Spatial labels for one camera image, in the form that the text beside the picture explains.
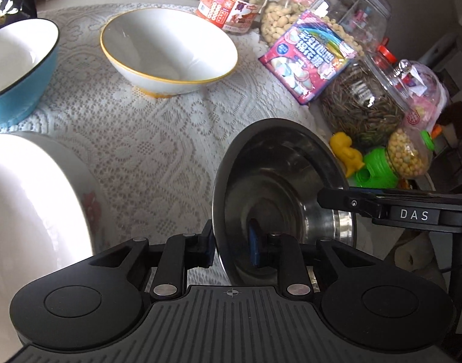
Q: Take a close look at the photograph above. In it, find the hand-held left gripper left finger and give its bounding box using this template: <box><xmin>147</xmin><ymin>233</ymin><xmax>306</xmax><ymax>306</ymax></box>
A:
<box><xmin>91</xmin><ymin>220</ymin><xmax>213</xmax><ymax>300</ymax></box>

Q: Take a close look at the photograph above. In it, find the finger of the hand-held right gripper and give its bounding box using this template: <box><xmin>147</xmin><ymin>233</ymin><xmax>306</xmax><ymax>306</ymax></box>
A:
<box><xmin>317</xmin><ymin>187</ymin><xmax>390</xmax><ymax>220</ymax></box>

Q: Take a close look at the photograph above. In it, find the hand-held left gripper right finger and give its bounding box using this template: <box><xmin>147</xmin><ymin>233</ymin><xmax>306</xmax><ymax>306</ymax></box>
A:
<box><xmin>248</xmin><ymin>217</ymin><xmax>371</xmax><ymax>298</ymax></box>

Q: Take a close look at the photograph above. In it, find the stainless steel bowl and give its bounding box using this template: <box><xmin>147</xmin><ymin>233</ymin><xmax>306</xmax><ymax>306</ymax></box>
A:
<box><xmin>211</xmin><ymin>118</ymin><xmax>358</xmax><ymax>286</ymax></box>

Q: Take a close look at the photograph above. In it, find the large white bowl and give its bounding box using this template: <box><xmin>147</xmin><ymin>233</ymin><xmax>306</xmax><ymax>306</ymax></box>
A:
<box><xmin>0</xmin><ymin>132</ymin><xmax>110</xmax><ymax>352</ymax></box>

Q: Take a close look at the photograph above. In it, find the white bowl with yellow rim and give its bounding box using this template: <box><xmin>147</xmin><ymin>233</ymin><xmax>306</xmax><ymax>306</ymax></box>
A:
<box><xmin>100</xmin><ymin>9</ymin><xmax>239</xmax><ymax>100</ymax></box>

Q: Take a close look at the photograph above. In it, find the blue bowl with black rim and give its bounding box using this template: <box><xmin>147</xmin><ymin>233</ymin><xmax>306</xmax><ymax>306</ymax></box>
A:
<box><xmin>0</xmin><ymin>19</ymin><xmax>61</xmax><ymax>127</ymax></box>

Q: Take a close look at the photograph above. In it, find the yellow duck toy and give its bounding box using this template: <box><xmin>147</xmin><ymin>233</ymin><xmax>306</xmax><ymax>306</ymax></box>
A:
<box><xmin>329</xmin><ymin>132</ymin><xmax>365</xmax><ymax>178</ymax></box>

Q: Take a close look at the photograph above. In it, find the green candy dispenser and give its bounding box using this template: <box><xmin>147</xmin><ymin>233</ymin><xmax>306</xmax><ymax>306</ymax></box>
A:
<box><xmin>350</xmin><ymin>128</ymin><xmax>434</xmax><ymax>189</ymax></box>

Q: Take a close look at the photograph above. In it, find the glass jar of sunflower seeds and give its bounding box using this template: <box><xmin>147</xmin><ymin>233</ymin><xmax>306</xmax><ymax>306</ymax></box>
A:
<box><xmin>321</xmin><ymin>45</ymin><xmax>413</xmax><ymax>152</ymax></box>

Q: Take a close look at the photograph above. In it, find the white lace tablecloth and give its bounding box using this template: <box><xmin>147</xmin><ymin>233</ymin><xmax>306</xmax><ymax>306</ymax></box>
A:
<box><xmin>0</xmin><ymin>3</ymin><xmax>330</xmax><ymax>288</ymax></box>

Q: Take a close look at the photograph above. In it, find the pink printed plastic bag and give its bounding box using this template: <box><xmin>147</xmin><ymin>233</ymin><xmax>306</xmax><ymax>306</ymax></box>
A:
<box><xmin>395</xmin><ymin>58</ymin><xmax>451</xmax><ymax>133</ymax></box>

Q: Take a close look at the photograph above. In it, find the pink marshmallow packet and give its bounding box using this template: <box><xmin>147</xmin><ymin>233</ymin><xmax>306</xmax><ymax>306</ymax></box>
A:
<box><xmin>258</xmin><ymin>11</ymin><xmax>358</xmax><ymax>106</ymax></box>

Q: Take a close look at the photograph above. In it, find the large clear plastic peanut jar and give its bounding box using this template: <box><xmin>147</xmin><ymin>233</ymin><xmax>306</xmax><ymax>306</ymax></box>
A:
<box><xmin>259</xmin><ymin>0</ymin><xmax>392</xmax><ymax>59</ymax></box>

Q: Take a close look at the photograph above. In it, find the peanut jar with red label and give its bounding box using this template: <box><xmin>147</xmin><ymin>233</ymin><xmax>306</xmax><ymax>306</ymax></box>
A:
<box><xmin>197</xmin><ymin>0</ymin><xmax>271</xmax><ymax>34</ymax></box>

